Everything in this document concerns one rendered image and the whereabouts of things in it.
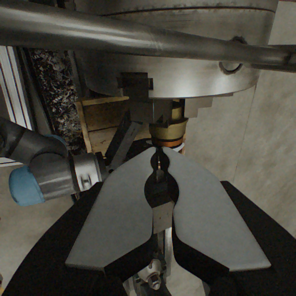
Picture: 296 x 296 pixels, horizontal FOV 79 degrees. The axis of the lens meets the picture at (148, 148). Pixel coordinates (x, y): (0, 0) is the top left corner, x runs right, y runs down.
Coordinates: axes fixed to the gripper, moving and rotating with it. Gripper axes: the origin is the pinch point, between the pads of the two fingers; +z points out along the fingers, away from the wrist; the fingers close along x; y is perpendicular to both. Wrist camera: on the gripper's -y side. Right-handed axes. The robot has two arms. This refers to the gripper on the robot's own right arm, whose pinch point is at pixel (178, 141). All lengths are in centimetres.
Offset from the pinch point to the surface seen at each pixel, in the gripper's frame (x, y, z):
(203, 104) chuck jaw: 3.5, -9.9, 3.2
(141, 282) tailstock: -15, 93, -8
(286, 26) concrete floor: -108, -35, 186
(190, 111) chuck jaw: 2.7, -8.5, 0.3
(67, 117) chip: -51, 6, -25
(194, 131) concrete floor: -108, 59, 90
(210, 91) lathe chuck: 15.3, -15.7, -6.1
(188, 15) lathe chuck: 14.4, -23.3, -9.6
